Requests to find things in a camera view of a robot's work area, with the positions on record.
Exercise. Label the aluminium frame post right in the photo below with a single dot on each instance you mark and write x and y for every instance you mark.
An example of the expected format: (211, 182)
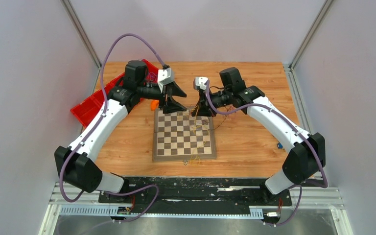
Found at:
(327, 4)

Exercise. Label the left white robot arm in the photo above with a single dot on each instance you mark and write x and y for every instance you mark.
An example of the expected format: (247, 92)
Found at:
(76, 162)

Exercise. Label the red compartment bin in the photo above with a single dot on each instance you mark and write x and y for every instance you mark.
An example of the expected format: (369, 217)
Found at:
(85, 111)

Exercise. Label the aluminium frame post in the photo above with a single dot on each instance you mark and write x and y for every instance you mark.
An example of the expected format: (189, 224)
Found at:
(72, 14)
(327, 4)

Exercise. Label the orange curved plastic piece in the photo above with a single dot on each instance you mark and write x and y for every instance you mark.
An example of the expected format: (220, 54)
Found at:
(154, 105)

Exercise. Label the wooden chessboard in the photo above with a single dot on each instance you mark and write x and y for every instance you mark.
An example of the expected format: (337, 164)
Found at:
(180, 137)

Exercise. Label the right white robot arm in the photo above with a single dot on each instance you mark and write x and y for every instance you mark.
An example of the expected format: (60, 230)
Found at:
(306, 152)

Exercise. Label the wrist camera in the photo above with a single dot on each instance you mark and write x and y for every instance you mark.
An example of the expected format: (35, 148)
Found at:
(200, 83)
(165, 77)

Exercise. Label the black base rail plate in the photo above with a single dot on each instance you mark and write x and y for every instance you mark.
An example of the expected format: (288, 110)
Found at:
(184, 195)

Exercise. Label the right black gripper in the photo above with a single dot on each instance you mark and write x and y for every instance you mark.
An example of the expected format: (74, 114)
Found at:
(205, 108)

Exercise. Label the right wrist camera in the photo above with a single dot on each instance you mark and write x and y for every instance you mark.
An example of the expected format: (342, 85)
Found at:
(200, 83)

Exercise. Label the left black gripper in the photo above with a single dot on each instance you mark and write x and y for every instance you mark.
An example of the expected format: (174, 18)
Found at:
(171, 105)

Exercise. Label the aluminium frame post left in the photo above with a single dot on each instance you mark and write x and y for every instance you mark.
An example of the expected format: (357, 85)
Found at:
(72, 14)

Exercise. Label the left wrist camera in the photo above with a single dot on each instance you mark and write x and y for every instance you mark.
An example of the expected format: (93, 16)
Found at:
(165, 77)

